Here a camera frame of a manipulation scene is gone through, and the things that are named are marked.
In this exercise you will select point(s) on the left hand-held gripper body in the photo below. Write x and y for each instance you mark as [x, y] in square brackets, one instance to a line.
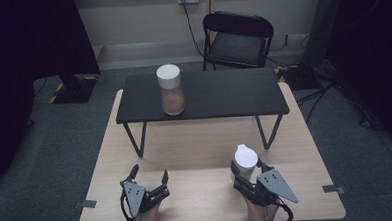
[136, 196]

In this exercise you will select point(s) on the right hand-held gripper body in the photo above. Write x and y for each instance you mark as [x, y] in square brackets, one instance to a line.
[274, 185]

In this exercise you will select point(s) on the glass jar with spouted lid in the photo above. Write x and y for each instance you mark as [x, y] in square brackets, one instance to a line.
[245, 161]

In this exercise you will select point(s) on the black shelf with metal legs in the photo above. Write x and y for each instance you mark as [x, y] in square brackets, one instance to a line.
[216, 93]

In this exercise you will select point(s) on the glass jar with round lid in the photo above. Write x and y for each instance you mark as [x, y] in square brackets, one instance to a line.
[171, 91]

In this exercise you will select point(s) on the person's right hand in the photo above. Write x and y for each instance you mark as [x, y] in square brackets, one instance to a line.
[260, 216]

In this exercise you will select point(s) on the grey tape strip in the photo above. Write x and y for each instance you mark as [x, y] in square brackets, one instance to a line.
[86, 204]
[332, 189]

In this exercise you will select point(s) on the black stand base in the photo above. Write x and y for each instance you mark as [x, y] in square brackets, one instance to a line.
[301, 77]
[74, 89]

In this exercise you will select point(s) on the black folding chair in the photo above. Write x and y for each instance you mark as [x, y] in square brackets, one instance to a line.
[236, 38]

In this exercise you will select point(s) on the grey upright panel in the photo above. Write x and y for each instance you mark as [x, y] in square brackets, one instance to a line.
[320, 28]

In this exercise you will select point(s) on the dark curtain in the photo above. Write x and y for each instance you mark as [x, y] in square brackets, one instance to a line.
[22, 64]
[375, 49]

